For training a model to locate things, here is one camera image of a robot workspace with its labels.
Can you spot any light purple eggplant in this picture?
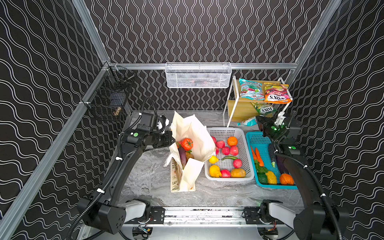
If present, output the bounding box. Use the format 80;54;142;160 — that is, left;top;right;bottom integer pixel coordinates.
178;147;187;169

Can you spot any red tomato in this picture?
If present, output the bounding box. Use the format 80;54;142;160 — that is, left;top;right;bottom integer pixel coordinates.
180;138;194;152

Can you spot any orange Fox's candy bag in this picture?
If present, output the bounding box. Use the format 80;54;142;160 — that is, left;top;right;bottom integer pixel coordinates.
264;83;293;104

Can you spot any brown potato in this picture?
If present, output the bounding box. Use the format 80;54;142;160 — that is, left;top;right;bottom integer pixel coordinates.
186;152;194;161

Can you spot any cream canvas grocery bag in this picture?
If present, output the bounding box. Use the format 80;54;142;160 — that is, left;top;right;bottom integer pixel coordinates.
165;112;216;193

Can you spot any small green red snack bag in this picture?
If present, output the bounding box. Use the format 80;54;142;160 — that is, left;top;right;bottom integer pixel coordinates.
237;117;258;127

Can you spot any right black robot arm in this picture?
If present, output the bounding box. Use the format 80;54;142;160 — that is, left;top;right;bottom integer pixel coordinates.
256;116;350;240

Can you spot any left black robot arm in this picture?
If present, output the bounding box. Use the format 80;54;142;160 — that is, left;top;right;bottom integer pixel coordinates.
66;129;176;240

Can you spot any green Fox's candy bag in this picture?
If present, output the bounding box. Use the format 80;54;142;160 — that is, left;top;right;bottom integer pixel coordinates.
252;103;277;116

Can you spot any dark green cucumber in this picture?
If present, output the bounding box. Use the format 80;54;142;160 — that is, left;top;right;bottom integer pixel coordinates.
268;144;277;168

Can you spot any teal plastic vegetable basket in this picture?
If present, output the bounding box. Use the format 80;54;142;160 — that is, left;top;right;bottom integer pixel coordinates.
246;132;298;190

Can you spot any orange carrot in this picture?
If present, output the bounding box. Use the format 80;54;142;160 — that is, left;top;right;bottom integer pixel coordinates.
251;148;265;167

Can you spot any white wooden two-tier shelf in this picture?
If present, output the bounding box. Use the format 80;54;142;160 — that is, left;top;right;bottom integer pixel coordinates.
222;75;293;128

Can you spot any orange tangerine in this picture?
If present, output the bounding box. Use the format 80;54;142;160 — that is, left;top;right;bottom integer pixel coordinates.
227;137;238;147

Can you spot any red apple right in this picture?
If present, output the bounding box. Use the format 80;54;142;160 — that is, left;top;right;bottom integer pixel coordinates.
230;146;239;156

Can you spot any red apple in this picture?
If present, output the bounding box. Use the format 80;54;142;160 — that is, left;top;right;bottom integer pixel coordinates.
211;136;217;145
230;146;239;156
221;169;231;178
216;141;226;149

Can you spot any orange pumpkin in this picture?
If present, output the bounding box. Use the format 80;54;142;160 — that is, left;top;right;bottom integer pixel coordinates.
280;174;295;186

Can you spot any green avocado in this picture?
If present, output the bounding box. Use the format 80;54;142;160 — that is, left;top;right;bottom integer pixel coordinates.
257;173;268;185

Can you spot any green chili pepper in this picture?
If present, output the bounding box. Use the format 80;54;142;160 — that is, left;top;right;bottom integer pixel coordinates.
221;156;238;161

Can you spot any white plastic fruit basket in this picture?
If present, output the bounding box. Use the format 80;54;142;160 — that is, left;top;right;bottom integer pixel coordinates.
205;127;255;182

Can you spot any red apple back left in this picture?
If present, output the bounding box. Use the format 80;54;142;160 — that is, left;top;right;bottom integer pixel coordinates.
211;136;217;145

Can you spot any red apple middle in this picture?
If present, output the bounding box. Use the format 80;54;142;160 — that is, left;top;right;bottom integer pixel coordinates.
216;141;226;149

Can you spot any yellow orange mango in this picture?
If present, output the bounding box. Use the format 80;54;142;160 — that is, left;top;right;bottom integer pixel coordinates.
231;168;247;178

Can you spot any small yellow lemon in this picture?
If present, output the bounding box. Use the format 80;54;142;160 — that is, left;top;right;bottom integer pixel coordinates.
209;156;219;165

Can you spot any yellow bumpy lemon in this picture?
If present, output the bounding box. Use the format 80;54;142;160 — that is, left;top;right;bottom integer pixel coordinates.
209;165;222;178

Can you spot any red apple front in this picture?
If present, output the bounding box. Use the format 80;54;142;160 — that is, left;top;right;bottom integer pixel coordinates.
221;169;231;178

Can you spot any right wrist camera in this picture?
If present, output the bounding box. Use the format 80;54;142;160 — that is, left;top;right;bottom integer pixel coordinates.
274;110;297;127

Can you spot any black wire wall basket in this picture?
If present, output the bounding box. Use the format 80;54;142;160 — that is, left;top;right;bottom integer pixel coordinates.
81;62;137;123

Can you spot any white wire wall basket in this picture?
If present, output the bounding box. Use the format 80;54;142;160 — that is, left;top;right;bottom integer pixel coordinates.
165;62;232;89

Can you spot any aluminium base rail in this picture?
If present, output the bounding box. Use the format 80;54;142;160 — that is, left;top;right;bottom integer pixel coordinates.
85;205;328;228

